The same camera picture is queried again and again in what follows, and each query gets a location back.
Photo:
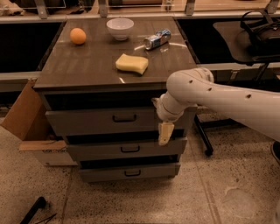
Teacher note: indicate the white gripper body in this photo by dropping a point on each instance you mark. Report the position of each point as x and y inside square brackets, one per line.
[164, 112]

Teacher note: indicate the crushed blue soda can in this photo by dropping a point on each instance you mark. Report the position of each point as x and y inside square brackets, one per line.
[157, 40]

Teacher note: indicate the grey top drawer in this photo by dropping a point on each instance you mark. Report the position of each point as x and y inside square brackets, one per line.
[103, 121]

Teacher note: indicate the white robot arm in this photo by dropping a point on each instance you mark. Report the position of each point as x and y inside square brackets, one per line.
[256, 109]

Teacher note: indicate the grey drawer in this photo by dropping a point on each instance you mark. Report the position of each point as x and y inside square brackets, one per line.
[130, 172]
[102, 151]
[103, 121]

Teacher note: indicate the black chair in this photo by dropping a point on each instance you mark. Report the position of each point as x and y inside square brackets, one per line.
[226, 42]

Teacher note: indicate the black bag on chair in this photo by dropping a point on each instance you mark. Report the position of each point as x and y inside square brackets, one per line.
[264, 34]

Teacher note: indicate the brown cardboard box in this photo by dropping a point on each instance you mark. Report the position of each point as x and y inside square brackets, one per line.
[27, 121]

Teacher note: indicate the grey bottom drawer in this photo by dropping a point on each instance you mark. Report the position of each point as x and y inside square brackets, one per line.
[130, 172]

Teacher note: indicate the white bowl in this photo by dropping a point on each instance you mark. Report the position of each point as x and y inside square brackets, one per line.
[120, 28]

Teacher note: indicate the grey middle drawer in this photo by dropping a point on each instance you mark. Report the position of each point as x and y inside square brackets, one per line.
[102, 151]

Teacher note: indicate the orange fruit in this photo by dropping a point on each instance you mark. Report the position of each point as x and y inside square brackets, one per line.
[78, 36]

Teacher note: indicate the yellow sponge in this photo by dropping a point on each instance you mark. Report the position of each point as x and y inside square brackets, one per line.
[135, 64]

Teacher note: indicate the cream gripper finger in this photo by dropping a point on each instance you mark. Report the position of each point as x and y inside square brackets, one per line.
[165, 130]

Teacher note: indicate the grey drawer cabinet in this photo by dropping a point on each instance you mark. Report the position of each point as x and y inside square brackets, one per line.
[77, 77]

